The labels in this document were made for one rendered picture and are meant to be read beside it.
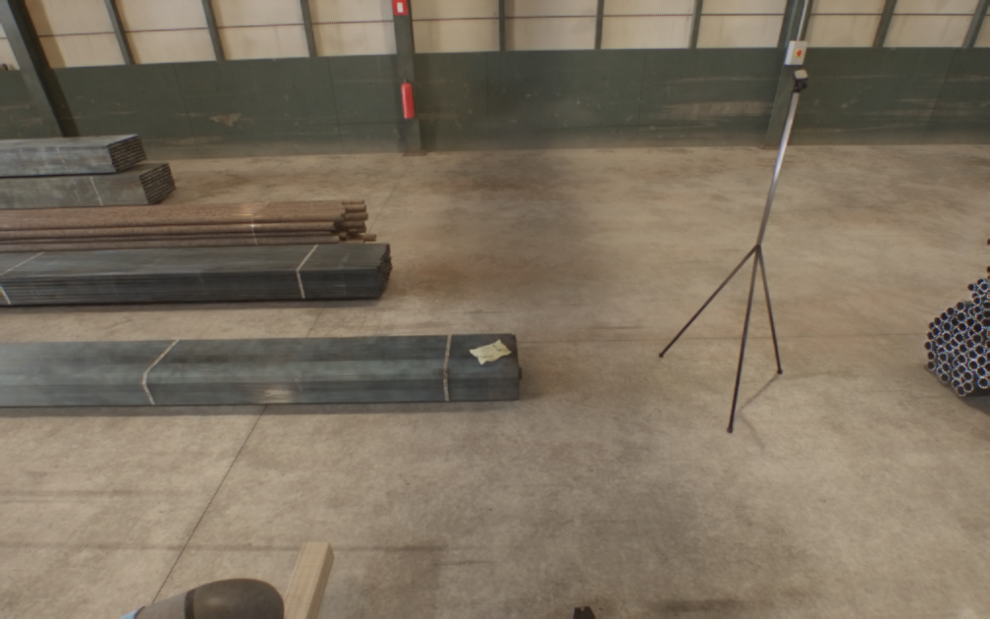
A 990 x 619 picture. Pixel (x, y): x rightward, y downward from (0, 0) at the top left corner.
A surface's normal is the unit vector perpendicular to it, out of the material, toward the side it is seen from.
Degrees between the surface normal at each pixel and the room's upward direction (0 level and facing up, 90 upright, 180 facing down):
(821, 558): 0
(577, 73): 90
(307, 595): 0
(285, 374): 45
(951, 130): 90
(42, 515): 0
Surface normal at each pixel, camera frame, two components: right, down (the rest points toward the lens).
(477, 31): 0.00, 0.50
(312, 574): -0.02, -0.87
